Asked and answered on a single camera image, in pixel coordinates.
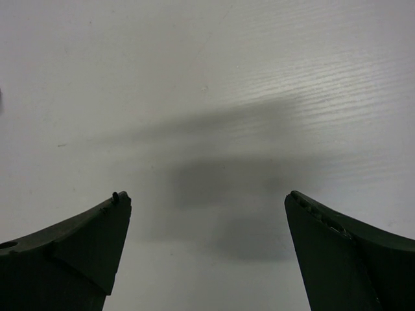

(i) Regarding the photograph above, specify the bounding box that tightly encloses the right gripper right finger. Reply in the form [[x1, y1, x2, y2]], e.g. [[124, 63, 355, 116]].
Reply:
[[285, 190, 414, 310]]

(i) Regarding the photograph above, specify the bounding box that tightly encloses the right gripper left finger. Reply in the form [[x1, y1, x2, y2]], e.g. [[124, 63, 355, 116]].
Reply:
[[1, 192, 132, 310]]

